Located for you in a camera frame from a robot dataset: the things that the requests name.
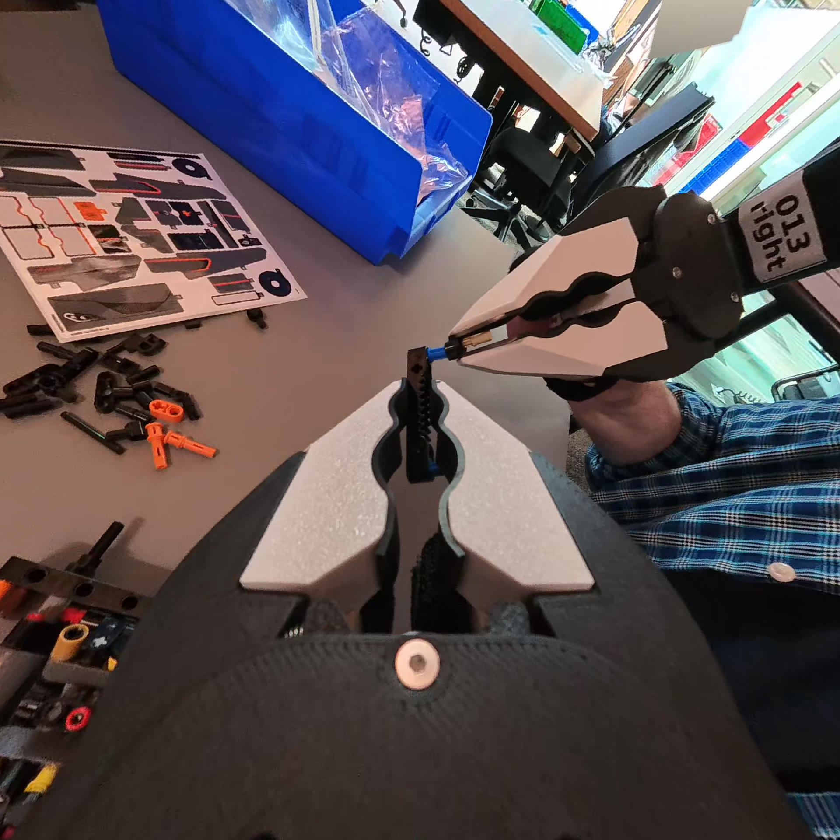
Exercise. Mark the wooden office desk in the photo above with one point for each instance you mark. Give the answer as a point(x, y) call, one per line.
point(525, 72)

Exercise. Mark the clear plastic bag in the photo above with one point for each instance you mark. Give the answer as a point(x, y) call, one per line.
point(374, 79)

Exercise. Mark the person's right forearm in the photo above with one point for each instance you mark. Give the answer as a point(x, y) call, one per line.
point(735, 446)

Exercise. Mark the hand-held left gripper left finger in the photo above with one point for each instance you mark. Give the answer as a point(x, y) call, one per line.
point(315, 518)

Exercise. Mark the blue plastic bin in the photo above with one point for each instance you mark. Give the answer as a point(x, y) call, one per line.
point(229, 118)

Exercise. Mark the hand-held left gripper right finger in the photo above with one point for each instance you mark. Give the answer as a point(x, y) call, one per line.
point(518, 518)

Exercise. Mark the sticker sheet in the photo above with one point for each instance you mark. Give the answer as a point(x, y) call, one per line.
point(131, 216)

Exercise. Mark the orange lego connector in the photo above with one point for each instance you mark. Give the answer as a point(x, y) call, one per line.
point(170, 411)

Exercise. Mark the person's right hand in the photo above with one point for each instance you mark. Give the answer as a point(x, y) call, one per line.
point(630, 426)

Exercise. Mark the black lego gear rack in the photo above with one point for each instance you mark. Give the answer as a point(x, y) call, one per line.
point(415, 367)

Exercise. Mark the dark blue undershirt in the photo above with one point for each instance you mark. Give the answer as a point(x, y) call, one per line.
point(774, 689)

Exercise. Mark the black lego axle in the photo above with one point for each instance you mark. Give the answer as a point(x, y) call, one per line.
point(92, 432)

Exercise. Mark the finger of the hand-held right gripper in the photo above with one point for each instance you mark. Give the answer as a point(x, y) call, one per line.
point(590, 348)
point(564, 262)

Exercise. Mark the tan lego pin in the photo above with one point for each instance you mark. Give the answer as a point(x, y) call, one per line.
point(476, 339)

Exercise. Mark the pile of black lego pieces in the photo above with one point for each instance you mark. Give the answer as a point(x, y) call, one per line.
point(39, 384)

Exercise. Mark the red and blue storage crates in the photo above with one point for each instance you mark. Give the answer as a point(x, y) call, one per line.
point(728, 148)

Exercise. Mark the lego car chassis assembly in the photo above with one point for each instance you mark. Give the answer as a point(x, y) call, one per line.
point(39, 695)

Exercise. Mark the green crate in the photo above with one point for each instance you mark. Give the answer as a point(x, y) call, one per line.
point(558, 23)

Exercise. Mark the plaid shirt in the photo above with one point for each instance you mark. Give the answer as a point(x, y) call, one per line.
point(754, 544)

